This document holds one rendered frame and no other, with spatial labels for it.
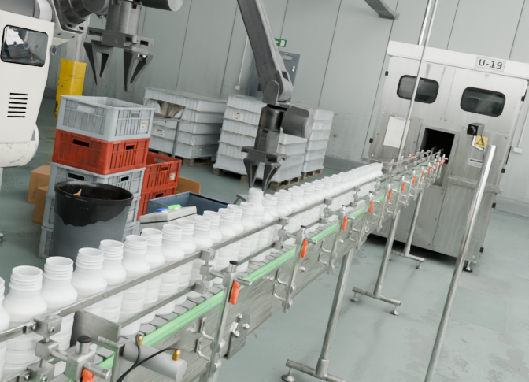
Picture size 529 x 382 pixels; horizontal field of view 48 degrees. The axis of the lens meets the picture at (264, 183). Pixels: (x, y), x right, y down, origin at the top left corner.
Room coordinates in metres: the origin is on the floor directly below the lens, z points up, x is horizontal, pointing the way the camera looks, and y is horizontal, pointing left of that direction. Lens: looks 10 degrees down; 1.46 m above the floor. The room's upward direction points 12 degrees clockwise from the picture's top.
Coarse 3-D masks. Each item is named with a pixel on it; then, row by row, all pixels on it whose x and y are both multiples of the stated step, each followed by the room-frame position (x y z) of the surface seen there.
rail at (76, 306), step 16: (384, 176) 3.52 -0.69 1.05; (304, 208) 1.75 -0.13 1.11; (272, 224) 1.50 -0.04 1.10; (192, 256) 1.08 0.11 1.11; (256, 256) 1.42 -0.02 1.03; (160, 272) 0.98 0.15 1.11; (112, 288) 0.85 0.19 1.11; (128, 288) 0.89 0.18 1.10; (192, 288) 1.11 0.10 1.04; (80, 304) 0.78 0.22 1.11; (160, 304) 1.00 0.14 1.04; (128, 320) 0.90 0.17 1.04
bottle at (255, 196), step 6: (252, 192) 1.44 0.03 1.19; (258, 192) 1.44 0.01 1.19; (252, 198) 1.44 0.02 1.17; (258, 198) 1.44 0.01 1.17; (258, 204) 1.44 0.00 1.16; (258, 210) 1.43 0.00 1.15; (258, 216) 1.43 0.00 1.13; (258, 222) 1.43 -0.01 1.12; (258, 234) 1.44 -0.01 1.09; (252, 246) 1.43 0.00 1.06; (252, 252) 1.43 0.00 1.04
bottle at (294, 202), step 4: (288, 188) 1.73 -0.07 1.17; (292, 188) 1.75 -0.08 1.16; (292, 192) 1.71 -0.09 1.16; (296, 192) 1.72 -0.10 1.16; (292, 196) 1.71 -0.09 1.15; (296, 196) 1.72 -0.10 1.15; (292, 200) 1.71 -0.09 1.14; (296, 200) 1.72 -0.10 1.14; (292, 204) 1.71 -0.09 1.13; (296, 204) 1.71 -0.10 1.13; (292, 208) 1.70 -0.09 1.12; (296, 208) 1.71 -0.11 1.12; (300, 208) 1.72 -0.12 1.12; (292, 212) 1.70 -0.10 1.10; (296, 216) 1.71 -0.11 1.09; (292, 220) 1.70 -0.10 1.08; (296, 220) 1.71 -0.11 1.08; (292, 224) 1.71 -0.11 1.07; (296, 224) 1.72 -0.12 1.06; (288, 228) 1.70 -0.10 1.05; (292, 228) 1.71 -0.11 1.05; (288, 240) 1.70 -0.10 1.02; (292, 240) 1.72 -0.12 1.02; (288, 244) 1.71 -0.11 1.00
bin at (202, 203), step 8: (184, 192) 2.38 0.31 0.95; (152, 200) 2.15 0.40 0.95; (160, 200) 2.20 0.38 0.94; (168, 200) 2.26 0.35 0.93; (176, 200) 2.32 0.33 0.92; (184, 200) 2.39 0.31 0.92; (192, 200) 2.41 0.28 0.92; (200, 200) 2.40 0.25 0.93; (208, 200) 2.38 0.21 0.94; (216, 200) 2.37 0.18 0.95; (152, 208) 2.12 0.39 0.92; (160, 208) 2.11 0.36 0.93; (200, 208) 2.39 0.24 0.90; (208, 208) 2.38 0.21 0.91; (216, 208) 2.37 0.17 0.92; (224, 208) 2.36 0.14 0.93
